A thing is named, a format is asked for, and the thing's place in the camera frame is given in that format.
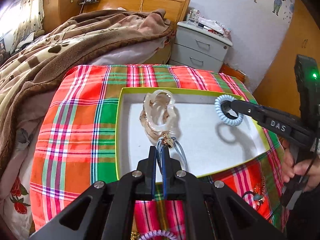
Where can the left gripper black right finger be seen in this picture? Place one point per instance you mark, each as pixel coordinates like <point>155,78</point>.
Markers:
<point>212,210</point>

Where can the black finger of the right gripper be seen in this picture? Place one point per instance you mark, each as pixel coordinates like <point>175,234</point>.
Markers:
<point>233,113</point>

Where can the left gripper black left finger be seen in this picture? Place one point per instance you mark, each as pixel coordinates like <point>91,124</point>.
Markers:
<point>104,210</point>

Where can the cream translucent hair claw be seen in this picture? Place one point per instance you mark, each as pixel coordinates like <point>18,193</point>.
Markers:
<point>159,115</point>

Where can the black hair tie teal bead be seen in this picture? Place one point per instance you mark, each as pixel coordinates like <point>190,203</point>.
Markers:
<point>258,198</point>

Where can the person's right hand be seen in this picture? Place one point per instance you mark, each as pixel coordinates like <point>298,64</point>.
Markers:
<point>289,169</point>

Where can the wooden cabinet on right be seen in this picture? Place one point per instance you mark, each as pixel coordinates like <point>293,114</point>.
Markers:
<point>278,88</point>

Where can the red green plaid cloth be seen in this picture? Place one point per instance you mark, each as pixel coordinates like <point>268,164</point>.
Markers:
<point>76,144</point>

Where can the yellow-green shallow box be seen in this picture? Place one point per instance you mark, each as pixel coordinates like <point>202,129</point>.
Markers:
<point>210,146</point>

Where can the orange box on floor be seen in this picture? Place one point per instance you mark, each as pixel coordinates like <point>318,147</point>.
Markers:
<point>227,70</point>

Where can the grey nightstand with drawers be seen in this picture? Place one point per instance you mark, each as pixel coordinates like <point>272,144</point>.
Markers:
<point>198,48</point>

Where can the clutter on nightstand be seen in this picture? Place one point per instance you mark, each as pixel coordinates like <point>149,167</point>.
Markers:
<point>194,17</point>

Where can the wooden bed headboard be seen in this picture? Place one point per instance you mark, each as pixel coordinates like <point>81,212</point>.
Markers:
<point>175,10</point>

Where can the brown paw print blanket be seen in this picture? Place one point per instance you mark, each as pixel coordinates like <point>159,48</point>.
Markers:
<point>40,67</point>

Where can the dotted window curtain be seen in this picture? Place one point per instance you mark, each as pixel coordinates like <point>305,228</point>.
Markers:
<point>30,18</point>

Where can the gold chain trinket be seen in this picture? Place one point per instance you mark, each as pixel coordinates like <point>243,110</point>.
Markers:
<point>135,235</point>

